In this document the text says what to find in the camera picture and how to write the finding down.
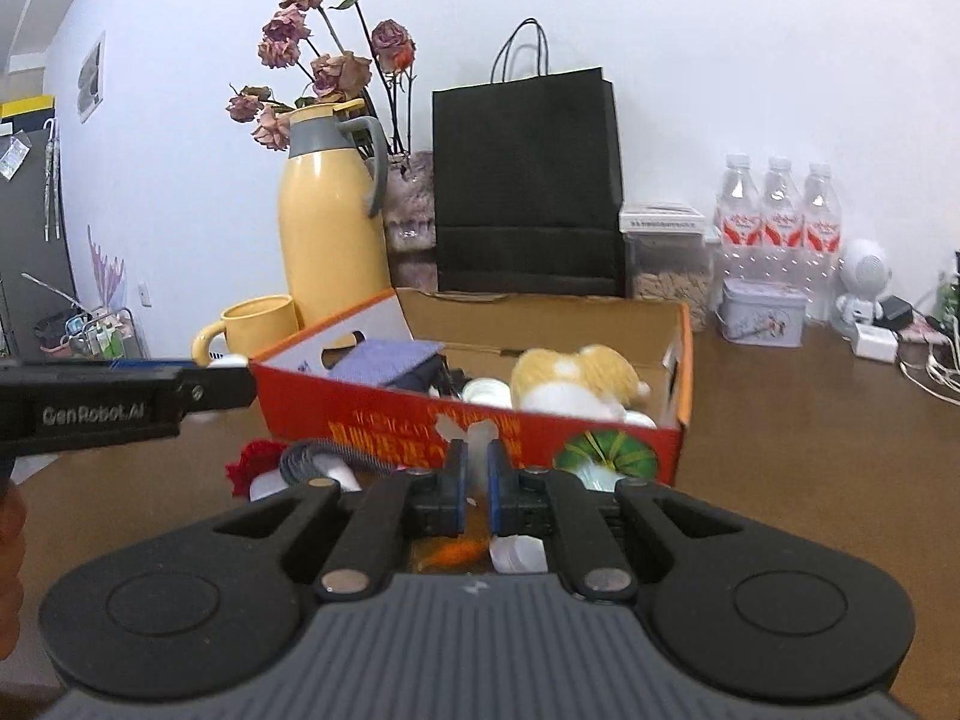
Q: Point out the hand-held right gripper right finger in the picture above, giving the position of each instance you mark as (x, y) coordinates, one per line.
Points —
(496, 491)

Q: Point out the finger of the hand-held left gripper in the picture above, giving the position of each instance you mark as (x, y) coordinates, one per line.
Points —
(217, 390)
(150, 365)

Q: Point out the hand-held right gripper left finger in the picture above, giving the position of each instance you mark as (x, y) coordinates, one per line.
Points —
(457, 484)

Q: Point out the red cardboard box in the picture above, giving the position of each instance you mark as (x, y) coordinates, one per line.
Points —
(390, 405)

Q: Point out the metal rack with bottles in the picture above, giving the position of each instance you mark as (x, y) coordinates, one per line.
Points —
(97, 334)

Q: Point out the small white cup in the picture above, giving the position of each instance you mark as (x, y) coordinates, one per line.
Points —
(517, 551)

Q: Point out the orange tassel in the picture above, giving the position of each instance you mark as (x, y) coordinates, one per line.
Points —
(450, 555)

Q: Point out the yellow mug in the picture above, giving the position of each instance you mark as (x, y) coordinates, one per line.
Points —
(259, 326)

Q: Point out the red fabric rose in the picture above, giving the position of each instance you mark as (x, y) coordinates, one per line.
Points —
(251, 465)

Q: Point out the green and white clear packet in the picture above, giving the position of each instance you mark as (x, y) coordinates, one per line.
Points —
(600, 476)

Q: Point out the yellow and white plush toy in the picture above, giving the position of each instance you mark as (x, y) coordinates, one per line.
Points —
(570, 375)

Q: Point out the purple knitted cloth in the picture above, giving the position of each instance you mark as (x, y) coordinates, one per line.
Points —
(382, 360)

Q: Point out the grey refrigerator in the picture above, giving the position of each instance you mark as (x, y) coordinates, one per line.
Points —
(30, 255)

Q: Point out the yellow thermos jug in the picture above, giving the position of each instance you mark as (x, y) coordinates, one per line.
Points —
(330, 240)

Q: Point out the pink fuzzy vase wrap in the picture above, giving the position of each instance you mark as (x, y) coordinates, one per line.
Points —
(409, 217)

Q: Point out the clear seed container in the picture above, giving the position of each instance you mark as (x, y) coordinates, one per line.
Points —
(671, 285)

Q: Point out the black paper bag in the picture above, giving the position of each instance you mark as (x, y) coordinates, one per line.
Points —
(525, 180)

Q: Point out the pale printed tin box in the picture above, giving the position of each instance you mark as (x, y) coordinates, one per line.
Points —
(761, 315)

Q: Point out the white flat box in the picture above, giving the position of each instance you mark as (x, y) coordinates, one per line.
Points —
(660, 217)

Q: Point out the dried pink roses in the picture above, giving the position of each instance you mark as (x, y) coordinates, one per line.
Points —
(337, 71)

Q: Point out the white charger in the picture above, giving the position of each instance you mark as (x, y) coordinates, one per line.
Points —
(874, 343)

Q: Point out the white robot toy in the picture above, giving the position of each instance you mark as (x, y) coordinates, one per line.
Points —
(862, 270)

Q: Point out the black power adapter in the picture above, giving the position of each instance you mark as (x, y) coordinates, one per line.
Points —
(896, 311)

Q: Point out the white wall socket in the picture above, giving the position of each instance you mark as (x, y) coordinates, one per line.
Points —
(145, 294)

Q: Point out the purple flower wall decal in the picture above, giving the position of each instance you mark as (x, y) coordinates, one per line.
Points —
(105, 270)

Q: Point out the wall picture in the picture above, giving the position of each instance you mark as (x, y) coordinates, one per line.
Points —
(91, 79)

